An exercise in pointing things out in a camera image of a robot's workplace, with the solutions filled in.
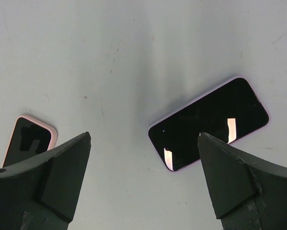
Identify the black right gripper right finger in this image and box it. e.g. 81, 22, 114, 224
198, 133, 287, 230

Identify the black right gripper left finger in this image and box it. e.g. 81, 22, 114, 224
0, 132, 91, 230

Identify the phone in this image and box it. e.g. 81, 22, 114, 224
2, 115, 57, 167
148, 76, 269, 172

